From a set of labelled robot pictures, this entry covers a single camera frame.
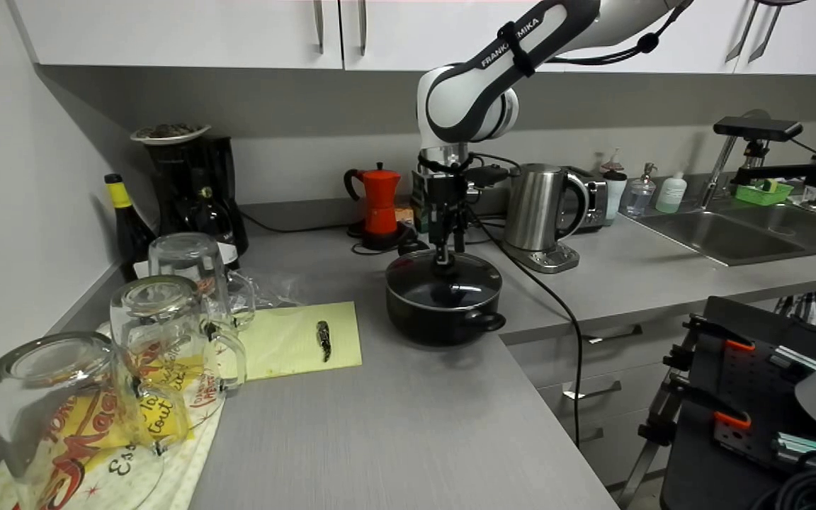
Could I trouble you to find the metal tripod leg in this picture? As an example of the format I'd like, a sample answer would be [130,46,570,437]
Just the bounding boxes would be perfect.
[618,366,706,505]

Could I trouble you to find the stainless steel sink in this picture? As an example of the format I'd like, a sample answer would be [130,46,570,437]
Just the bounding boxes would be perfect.
[641,197,816,270]

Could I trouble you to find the black equipment cart panel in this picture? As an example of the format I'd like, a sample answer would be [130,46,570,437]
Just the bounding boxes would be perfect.
[657,294,816,510]

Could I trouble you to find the small clear glass mug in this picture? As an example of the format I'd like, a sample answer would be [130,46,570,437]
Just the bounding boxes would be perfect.
[145,230,258,328]

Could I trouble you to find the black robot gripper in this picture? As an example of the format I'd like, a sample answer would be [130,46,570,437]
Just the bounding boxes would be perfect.
[414,149,477,274]

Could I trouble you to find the stainless steel electric kettle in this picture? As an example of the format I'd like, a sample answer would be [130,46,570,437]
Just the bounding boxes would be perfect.
[501,161,591,277]

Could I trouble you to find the black coffee maker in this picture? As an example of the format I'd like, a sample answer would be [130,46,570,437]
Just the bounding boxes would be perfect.
[128,118,253,261]

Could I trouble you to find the long black power cable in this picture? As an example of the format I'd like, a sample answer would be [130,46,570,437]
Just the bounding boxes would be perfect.
[467,202,587,448]

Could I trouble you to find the white soap bottle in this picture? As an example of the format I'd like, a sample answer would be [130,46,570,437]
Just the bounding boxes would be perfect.
[654,169,692,216]

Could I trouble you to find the black stereo camera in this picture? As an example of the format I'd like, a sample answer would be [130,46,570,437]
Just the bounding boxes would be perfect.
[712,112,805,144]

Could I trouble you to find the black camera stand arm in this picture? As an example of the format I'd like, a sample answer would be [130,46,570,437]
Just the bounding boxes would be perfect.
[702,132,816,207]

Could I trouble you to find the red moka pot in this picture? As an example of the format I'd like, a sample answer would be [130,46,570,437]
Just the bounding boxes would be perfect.
[341,159,406,251]

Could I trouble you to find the metal drawer handle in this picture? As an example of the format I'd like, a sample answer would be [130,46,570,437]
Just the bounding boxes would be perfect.
[584,322,647,348]
[559,376,625,406]

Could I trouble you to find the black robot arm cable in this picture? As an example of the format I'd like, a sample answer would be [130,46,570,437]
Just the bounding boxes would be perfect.
[546,0,696,67]

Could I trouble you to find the dark bottle with yellow cap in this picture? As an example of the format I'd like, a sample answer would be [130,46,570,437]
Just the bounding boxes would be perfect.
[103,169,159,282]

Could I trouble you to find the large clear glass mug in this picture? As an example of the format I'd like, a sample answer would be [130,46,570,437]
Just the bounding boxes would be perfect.
[0,328,148,510]

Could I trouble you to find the small dark object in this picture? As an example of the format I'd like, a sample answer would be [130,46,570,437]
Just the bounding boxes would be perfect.
[312,318,338,366]

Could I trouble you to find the silver toaster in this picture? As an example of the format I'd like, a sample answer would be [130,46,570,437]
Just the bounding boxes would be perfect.
[562,165,630,236]

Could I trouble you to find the clear glass mug with handle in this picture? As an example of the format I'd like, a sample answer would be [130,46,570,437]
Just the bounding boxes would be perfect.
[107,271,249,448]

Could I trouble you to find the orange clamp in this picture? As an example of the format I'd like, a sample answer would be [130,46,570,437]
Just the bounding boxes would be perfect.
[720,335,763,360]
[708,407,756,438]

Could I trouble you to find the clear dispenser bottle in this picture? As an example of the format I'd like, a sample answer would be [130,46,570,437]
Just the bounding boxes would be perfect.
[624,161,662,220]

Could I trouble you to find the black cooking pot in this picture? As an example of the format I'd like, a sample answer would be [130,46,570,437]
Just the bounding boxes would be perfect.
[386,271,511,348]

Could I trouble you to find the grey lower drawer cabinet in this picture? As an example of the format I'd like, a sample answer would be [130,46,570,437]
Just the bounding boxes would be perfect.
[501,277,816,492]

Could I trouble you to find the printed dish towel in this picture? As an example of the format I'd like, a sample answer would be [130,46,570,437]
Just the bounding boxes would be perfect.
[0,372,230,510]

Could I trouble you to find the green sponge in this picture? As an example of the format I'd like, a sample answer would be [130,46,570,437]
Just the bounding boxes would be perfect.
[730,175,800,209]

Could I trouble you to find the white upper cabinets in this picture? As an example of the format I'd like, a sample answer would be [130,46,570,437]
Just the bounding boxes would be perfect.
[6,0,816,80]

